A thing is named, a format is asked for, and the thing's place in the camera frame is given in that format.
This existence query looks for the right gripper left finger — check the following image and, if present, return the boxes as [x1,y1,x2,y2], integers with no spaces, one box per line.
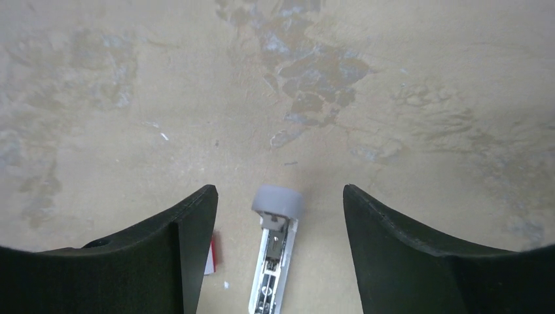
[1,184,218,313]

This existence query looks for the white stapler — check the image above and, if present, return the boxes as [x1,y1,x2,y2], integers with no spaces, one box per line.
[248,184,304,314]

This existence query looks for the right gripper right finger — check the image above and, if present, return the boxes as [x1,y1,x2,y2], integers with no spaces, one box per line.
[343,184,554,313]

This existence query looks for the staple box tray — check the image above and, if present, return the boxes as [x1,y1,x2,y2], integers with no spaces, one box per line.
[204,237,217,275]

